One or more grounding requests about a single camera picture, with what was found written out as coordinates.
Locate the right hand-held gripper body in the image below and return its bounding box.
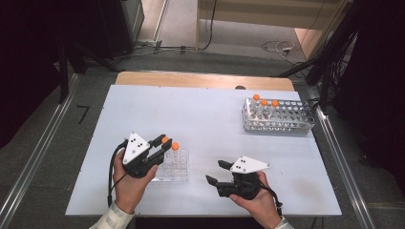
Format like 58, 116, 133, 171
228, 155, 272, 201

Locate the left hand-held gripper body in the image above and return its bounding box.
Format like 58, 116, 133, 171
121, 131, 160, 178

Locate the clear plastic tube rack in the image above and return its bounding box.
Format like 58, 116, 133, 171
152, 146, 191, 183

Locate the white perforated tube rack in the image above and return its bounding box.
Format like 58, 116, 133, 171
241, 96, 317, 135

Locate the person's right hand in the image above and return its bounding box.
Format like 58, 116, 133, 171
228, 171, 283, 229

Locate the person's left hand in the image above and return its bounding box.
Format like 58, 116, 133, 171
113, 149, 160, 215

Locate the grey power strip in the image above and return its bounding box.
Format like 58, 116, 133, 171
135, 38, 163, 49

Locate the black metal stand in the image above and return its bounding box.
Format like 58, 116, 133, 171
56, 41, 123, 104
270, 0, 361, 111

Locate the dark cabinet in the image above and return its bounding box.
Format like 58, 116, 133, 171
95, 0, 145, 61

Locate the dark curtain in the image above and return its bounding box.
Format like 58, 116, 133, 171
332, 0, 405, 192
0, 0, 108, 149

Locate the light wooden furniture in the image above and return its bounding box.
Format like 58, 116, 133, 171
195, 0, 350, 61

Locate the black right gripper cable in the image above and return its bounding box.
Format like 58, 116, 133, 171
259, 180, 285, 218

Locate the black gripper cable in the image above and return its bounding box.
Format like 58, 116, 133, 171
107, 139, 129, 208
259, 180, 285, 218

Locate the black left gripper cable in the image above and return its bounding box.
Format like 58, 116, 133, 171
107, 139, 129, 208

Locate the metal floor rail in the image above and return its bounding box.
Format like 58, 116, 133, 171
0, 73, 80, 229
305, 85, 378, 229

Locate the black floor cable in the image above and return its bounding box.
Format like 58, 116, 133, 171
159, 0, 219, 53

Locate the white floor cable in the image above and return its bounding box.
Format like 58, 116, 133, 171
261, 39, 307, 66

